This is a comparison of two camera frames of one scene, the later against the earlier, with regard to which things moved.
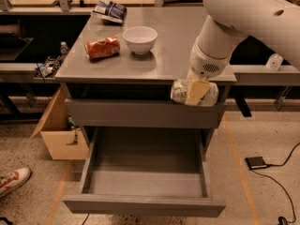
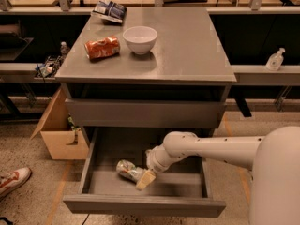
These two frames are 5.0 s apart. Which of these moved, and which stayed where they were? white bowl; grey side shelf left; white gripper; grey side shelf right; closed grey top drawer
Moved: white gripper
Stayed: grey side shelf right; white bowl; grey side shelf left; closed grey top drawer
